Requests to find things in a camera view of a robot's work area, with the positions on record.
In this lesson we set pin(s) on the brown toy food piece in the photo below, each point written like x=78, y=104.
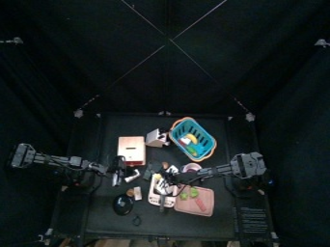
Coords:
x=165, y=165

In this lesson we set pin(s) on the blue basket with orange rim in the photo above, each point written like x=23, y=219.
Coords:
x=193, y=139

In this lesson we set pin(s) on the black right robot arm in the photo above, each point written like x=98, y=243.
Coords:
x=241, y=165

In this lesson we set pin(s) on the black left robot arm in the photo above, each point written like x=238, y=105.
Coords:
x=47, y=159

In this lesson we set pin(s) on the brown round toy food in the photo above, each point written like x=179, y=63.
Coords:
x=130, y=192

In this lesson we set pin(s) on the pink cutting board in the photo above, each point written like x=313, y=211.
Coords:
x=199, y=205

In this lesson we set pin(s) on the orange toy food piece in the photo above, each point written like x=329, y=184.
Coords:
x=195, y=153

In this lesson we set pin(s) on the white dish rack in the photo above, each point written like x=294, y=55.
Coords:
x=155, y=196

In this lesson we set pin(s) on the green toy vegetable slice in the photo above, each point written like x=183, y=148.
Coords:
x=194, y=192
x=183, y=195

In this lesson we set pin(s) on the white toy knife block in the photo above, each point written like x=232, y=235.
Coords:
x=155, y=137

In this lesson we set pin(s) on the silver frame clamp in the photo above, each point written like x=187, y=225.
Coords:
x=321, y=42
x=250, y=116
x=163, y=113
x=16, y=40
x=78, y=113

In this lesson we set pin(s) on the yellow toy banana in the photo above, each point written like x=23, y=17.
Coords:
x=191, y=138

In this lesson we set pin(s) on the white toy sushi piece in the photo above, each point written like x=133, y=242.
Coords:
x=173, y=169

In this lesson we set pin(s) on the pink toy bowl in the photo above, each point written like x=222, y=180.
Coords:
x=191, y=167

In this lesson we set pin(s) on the white toy food piece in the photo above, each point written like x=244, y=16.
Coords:
x=185, y=141

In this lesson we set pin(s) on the red toy carrot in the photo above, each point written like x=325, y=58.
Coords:
x=201, y=204

